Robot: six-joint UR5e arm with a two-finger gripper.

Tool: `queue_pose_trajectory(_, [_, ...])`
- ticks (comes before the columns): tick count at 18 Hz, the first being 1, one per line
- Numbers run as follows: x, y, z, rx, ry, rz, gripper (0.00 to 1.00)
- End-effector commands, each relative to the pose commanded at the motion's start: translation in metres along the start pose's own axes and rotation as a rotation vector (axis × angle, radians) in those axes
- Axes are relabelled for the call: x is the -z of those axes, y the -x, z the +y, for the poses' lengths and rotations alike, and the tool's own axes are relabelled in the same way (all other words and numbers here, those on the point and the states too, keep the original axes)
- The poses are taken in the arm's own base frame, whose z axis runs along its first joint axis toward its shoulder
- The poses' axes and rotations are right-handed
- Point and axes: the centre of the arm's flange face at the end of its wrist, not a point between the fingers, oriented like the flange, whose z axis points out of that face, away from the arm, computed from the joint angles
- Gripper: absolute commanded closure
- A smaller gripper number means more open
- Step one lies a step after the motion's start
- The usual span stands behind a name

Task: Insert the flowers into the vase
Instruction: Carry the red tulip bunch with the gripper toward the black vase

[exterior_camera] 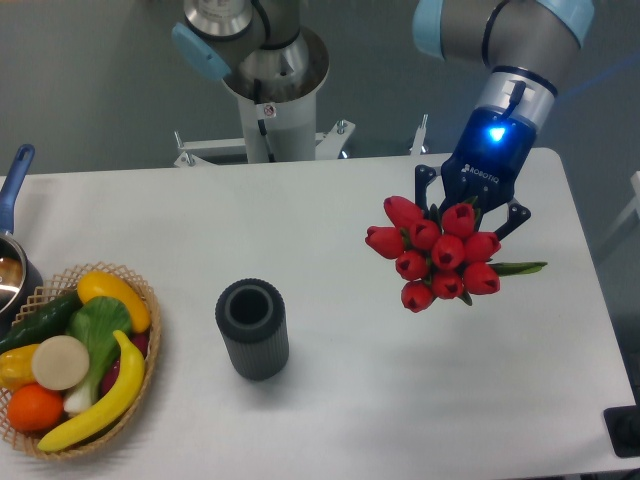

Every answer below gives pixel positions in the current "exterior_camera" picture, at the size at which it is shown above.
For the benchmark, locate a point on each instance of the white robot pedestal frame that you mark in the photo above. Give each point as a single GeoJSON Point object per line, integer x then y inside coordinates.
{"type": "Point", "coordinates": [272, 132]}

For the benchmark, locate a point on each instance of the beige round disc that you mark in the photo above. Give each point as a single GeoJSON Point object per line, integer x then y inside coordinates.
{"type": "Point", "coordinates": [60, 363]}

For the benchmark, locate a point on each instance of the woven wicker basket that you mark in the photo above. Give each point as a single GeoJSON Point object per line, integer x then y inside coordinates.
{"type": "Point", "coordinates": [57, 286]}

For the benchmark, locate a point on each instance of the dark grey ribbed vase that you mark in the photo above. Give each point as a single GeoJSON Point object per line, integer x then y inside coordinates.
{"type": "Point", "coordinates": [251, 317]}

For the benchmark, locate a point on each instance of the yellow squash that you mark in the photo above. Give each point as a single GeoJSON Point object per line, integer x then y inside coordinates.
{"type": "Point", "coordinates": [99, 283]}

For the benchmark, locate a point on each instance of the red tulip bouquet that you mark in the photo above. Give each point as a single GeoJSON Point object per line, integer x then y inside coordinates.
{"type": "Point", "coordinates": [441, 254]}

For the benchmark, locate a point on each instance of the orange fruit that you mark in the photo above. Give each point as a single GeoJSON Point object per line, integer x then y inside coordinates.
{"type": "Point", "coordinates": [34, 408]}

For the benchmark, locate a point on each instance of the dark red vegetable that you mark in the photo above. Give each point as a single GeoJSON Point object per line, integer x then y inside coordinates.
{"type": "Point", "coordinates": [141, 342]}

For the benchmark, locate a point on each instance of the green cucumber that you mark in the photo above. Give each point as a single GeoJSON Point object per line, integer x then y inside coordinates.
{"type": "Point", "coordinates": [48, 321]}

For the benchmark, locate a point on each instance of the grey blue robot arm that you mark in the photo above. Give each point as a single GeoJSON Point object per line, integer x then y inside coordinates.
{"type": "Point", "coordinates": [274, 67]}

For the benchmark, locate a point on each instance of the blue handled saucepan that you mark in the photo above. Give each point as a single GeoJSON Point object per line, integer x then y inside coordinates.
{"type": "Point", "coordinates": [19, 277]}

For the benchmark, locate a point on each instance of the white frame at right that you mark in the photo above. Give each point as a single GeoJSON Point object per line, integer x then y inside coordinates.
{"type": "Point", "coordinates": [622, 226]}

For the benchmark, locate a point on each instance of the yellow banana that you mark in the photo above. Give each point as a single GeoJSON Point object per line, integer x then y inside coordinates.
{"type": "Point", "coordinates": [106, 410]}

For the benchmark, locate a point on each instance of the black device at edge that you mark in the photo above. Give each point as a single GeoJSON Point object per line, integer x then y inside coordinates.
{"type": "Point", "coordinates": [623, 428]}

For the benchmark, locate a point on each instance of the yellow bell pepper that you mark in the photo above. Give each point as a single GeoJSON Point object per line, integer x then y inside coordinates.
{"type": "Point", "coordinates": [16, 370]}

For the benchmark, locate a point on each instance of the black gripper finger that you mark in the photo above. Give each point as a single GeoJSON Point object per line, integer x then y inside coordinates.
{"type": "Point", "coordinates": [424, 176]}
{"type": "Point", "coordinates": [517, 215]}

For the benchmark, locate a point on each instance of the green bok choy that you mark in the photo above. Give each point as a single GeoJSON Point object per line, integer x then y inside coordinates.
{"type": "Point", "coordinates": [93, 325]}

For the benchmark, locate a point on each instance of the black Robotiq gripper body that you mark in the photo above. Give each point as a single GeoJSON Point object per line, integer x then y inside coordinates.
{"type": "Point", "coordinates": [486, 161]}

